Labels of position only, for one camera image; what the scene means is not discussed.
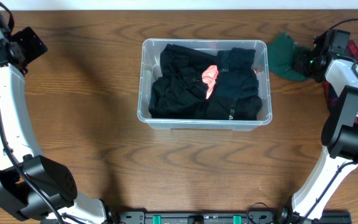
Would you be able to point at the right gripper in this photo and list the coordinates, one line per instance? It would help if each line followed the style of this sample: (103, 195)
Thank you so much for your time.
(299, 63)

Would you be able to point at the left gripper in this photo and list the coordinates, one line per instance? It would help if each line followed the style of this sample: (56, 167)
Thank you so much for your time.
(30, 43)

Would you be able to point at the dark green garment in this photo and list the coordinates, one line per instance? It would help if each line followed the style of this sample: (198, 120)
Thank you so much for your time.
(282, 52)

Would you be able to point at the red navy plaid shirt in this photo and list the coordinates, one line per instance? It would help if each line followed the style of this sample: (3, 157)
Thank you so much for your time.
(330, 96)

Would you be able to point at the small black garment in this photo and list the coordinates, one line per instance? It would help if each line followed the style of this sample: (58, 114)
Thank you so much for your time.
(227, 108)

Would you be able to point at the pink garment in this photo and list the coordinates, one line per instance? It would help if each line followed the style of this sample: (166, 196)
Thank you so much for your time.
(209, 77)

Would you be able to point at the large black garment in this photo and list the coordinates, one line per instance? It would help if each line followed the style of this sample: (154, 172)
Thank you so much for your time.
(180, 92)

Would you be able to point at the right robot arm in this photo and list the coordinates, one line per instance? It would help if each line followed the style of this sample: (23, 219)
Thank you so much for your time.
(328, 61)

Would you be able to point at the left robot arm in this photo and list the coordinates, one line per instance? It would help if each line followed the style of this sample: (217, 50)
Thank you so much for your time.
(32, 186)

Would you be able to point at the clear plastic storage container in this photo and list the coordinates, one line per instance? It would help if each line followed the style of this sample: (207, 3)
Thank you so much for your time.
(150, 71)

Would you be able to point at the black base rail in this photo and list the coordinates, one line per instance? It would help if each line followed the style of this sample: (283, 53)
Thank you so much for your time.
(138, 217)

